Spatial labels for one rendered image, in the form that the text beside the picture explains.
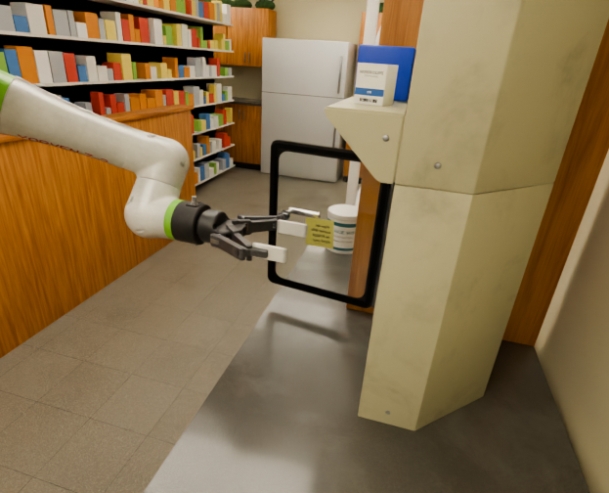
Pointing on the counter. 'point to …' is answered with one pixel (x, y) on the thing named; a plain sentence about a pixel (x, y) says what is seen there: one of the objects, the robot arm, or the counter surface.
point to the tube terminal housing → (471, 193)
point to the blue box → (391, 55)
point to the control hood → (371, 134)
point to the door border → (373, 228)
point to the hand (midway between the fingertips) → (291, 242)
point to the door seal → (375, 231)
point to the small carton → (375, 84)
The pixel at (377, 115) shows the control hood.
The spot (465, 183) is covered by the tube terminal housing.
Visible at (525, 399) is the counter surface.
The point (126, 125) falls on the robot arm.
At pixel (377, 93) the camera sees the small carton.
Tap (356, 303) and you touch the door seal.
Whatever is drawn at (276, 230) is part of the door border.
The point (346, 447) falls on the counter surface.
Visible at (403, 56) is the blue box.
